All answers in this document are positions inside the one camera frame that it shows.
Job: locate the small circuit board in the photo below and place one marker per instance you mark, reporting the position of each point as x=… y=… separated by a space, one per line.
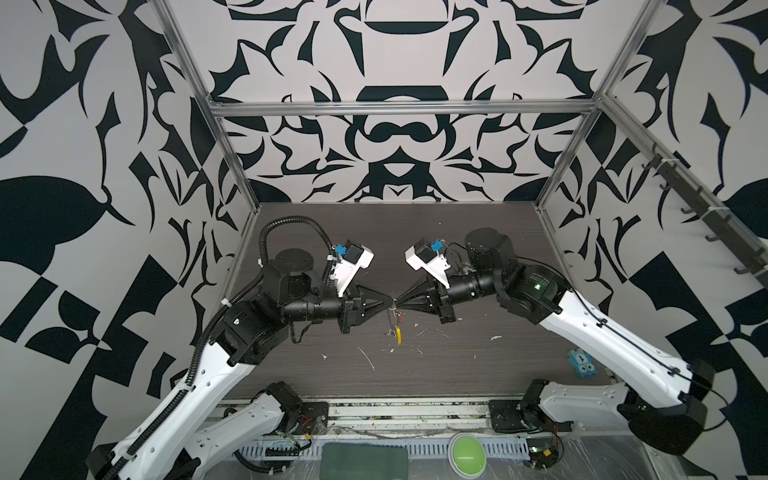
x=543 y=453

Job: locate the green round button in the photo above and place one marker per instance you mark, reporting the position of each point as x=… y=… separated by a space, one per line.
x=466 y=456

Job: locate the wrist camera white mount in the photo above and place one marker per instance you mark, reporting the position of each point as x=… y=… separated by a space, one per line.
x=345 y=262
x=430 y=256

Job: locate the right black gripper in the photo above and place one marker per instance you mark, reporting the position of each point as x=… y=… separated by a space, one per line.
x=435 y=298

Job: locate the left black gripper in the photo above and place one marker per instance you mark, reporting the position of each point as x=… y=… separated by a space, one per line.
x=350 y=305

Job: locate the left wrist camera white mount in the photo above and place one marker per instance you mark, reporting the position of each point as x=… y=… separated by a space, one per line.
x=345 y=262

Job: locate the blue connector block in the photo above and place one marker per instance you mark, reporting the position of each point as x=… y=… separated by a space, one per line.
x=582 y=362

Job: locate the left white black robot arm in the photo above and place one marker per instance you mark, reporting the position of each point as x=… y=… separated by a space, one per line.
x=174 y=442

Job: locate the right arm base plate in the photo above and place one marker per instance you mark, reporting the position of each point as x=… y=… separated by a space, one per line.
x=518 y=416

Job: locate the black wall hook rack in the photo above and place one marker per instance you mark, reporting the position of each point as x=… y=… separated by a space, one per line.
x=701 y=204

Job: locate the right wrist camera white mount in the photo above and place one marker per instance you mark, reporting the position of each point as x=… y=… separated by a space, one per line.
x=430 y=256

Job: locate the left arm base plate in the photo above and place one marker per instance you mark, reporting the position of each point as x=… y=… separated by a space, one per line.
x=309 y=418

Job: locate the dark green pad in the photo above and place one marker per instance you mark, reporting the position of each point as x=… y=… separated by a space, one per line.
x=363 y=461

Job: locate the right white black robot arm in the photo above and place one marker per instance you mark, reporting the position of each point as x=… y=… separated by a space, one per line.
x=658 y=397

